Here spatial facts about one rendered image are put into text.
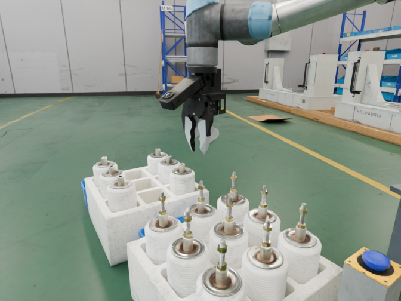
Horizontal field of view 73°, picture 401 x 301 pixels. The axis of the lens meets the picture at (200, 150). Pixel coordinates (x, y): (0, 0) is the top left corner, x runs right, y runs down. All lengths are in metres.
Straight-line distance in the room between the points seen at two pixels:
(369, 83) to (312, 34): 4.98
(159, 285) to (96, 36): 6.53
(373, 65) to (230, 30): 2.95
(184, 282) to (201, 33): 0.54
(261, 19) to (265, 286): 0.54
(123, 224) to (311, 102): 3.37
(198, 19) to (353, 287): 0.60
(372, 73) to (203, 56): 2.93
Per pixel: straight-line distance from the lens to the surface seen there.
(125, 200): 0.95
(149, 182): 1.20
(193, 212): 0.76
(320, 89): 4.04
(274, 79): 5.17
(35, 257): 1.17
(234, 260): 0.69
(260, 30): 0.65
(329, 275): 0.74
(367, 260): 0.56
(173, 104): 0.61
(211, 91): 0.69
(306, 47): 8.16
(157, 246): 0.71
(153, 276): 0.69
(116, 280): 0.97
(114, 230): 0.95
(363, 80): 3.47
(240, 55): 7.33
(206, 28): 0.65
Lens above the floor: 0.63
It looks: 17 degrees down
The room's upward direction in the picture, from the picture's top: straight up
